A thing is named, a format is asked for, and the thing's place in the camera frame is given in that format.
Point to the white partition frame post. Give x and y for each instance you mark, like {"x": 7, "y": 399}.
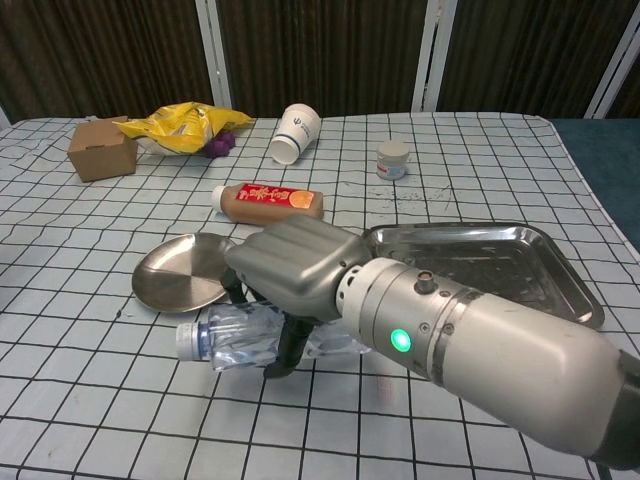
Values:
{"x": 212, "y": 50}
{"x": 4, "y": 116}
{"x": 612, "y": 70}
{"x": 430, "y": 50}

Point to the brown cardboard box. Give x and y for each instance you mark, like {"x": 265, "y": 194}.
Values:
{"x": 100, "y": 150}

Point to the white paper cup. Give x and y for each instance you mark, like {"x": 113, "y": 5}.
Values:
{"x": 297, "y": 132}

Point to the dark brown ribbed partition panel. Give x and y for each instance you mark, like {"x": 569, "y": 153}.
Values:
{"x": 525, "y": 50}
{"x": 627, "y": 97}
{"x": 100, "y": 50}
{"x": 320, "y": 50}

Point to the red label drink bottle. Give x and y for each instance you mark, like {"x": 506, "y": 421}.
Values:
{"x": 270, "y": 202}

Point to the round steel plate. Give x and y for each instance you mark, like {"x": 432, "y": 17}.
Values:
{"x": 175, "y": 275}

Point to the yellow snack bag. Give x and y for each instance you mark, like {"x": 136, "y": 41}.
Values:
{"x": 180, "y": 127}

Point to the checkered white tablecloth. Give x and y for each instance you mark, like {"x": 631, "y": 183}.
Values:
{"x": 100, "y": 375}

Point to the small white jar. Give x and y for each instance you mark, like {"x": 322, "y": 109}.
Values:
{"x": 392, "y": 160}

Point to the transparent water bottle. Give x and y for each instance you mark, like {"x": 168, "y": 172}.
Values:
{"x": 235, "y": 337}

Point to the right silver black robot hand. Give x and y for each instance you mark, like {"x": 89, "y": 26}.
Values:
{"x": 290, "y": 265}

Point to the rectangular steel tray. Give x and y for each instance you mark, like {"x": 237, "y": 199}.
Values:
{"x": 500, "y": 255}

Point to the purple toy grapes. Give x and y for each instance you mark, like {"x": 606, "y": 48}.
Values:
{"x": 220, "y": 146}

